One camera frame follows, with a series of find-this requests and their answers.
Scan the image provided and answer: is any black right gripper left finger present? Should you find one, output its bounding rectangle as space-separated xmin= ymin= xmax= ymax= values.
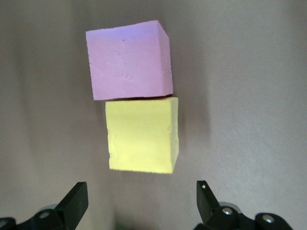
xmin=0 ymin=181 xmax=89 ymax=230

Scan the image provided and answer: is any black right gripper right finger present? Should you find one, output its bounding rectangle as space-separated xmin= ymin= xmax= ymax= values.
xmin=195 ymin=179 xmax=295 ymax=230

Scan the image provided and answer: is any yellow foam cube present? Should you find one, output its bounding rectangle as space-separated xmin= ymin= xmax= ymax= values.
xmin=105 ymin=96 xmax=180 ymax=175

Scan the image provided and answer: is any pink foam cube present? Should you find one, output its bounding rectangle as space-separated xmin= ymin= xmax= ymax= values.
xmin=85 ymin=20 xmax=174 ymax=101

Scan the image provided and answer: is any brown table cover sheet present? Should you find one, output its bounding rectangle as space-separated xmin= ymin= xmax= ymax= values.
xmin=0 ymin=0 xmax=307 ymax=230

